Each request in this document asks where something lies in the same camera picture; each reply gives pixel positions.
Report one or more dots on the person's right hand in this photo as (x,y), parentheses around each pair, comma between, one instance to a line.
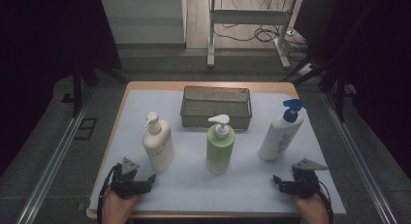
(311,209)

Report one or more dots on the white power strip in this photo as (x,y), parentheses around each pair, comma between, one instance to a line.
(307,70)

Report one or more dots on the black floor bracket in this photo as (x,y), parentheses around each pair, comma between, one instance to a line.
(86,128)

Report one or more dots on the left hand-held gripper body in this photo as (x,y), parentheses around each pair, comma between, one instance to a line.
(126,185)

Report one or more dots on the white bottle with blue pump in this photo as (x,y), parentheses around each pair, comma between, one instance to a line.
(280,136)

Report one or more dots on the black metal stand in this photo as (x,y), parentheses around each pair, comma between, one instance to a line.
(339,88)
(77,88)

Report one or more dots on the metal mesh basket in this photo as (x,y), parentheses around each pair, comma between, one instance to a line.
(215,109)

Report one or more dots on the green pump bottle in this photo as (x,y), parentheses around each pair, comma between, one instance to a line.
(220,149)

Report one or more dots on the person's left hand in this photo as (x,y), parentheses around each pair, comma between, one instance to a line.
(118,208)

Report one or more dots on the cream pump bottle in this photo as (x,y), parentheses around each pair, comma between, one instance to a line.
(159,146)

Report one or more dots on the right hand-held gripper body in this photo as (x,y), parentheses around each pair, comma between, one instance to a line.
(302,183)

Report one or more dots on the aluminium floor rail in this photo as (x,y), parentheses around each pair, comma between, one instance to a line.
(55,159)
(358,159)

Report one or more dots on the white paper table mat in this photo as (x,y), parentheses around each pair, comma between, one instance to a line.
(194,191)

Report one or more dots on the white metal desk frame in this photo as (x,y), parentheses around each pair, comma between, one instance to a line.
(248,16)

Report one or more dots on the white wall panel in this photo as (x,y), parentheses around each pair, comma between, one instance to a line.
(142,20)

